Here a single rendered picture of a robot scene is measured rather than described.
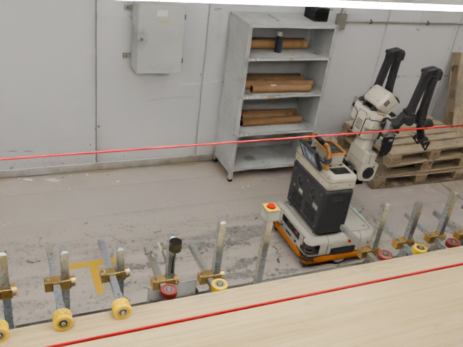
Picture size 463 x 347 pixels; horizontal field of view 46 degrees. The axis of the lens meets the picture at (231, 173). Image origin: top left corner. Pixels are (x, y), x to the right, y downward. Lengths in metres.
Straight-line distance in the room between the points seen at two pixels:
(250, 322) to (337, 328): 0.40
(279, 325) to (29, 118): 3.24
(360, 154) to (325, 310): 1.91
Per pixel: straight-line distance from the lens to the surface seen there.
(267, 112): 5.50
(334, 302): 2.77
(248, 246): 4.51
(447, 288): 3.13
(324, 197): 4.10
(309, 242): 4.25
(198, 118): 5.44
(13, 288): 2.62
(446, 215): 3.56
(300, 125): 5.54
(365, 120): 4.21
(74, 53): 4.91
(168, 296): 2.64
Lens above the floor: 2.67
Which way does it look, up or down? 29 degrees down
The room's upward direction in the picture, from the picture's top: 8 degrees clockwise
